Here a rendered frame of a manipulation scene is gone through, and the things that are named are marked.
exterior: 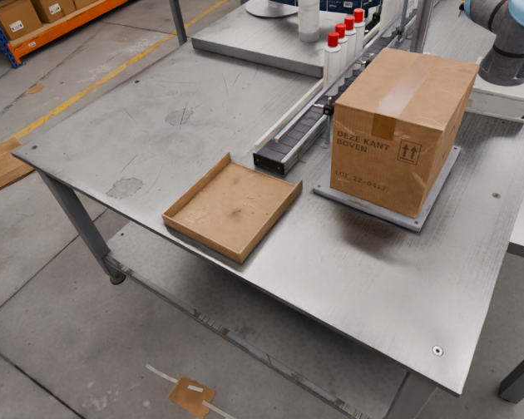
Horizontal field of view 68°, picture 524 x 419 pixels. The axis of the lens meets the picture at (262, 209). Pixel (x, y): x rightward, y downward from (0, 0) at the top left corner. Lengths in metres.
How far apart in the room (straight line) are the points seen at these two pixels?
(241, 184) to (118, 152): 0.46
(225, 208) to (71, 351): 1.17
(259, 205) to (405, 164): 0.39
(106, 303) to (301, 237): 1.28
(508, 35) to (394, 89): 0.54
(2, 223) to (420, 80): 2.40
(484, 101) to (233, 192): 0.86
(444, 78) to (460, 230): 0.37
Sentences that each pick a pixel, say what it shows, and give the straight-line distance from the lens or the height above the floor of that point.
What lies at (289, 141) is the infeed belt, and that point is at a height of 0.88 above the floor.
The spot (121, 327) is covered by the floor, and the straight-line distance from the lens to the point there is 1.97.
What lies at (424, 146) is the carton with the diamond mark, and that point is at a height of 1.07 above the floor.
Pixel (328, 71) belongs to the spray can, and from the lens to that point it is 1.36.
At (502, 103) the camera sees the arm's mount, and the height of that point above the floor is 0.88.
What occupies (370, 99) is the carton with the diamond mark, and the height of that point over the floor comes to 1.12.
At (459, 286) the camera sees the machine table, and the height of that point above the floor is 0.83.
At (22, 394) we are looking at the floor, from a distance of 2.04.
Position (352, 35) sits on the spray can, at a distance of 1.45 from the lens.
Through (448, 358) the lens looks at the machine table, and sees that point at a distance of 0.89.
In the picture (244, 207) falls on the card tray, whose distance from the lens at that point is 1.08.
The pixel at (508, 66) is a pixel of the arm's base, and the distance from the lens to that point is 1.48.
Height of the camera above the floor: 1.61
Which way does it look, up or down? 47 degrees down
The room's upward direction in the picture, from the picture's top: 7 degrees counter-clockwise
